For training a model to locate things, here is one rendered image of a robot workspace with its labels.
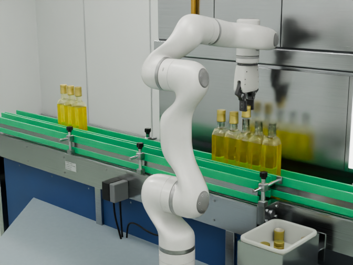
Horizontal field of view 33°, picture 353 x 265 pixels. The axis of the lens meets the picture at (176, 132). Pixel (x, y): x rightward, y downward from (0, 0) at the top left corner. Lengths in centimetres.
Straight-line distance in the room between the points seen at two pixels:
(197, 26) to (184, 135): 33
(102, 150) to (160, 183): 77
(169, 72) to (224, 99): 72
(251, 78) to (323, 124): 31
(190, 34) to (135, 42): 525
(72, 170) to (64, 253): 47
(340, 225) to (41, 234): 130
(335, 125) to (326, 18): 38
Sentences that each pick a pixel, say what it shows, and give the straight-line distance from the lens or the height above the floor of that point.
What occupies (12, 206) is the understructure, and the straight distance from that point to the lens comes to 335.
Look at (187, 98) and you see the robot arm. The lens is 174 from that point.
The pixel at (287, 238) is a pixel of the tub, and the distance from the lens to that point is 208.
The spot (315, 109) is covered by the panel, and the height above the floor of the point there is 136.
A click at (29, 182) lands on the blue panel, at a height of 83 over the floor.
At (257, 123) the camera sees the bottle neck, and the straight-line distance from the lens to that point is 218.
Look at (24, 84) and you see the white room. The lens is 850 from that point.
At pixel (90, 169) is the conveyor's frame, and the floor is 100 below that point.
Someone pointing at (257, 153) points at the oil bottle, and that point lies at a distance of 218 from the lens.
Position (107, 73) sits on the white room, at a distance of 747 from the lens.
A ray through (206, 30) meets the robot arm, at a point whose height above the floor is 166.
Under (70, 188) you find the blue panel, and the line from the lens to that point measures 286.
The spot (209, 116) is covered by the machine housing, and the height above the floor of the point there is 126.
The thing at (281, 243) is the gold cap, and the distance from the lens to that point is 197.
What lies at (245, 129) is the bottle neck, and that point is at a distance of 222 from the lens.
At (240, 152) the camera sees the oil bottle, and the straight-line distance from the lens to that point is 223.
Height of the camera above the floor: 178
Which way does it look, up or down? 14 degrees down
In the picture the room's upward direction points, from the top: straight up
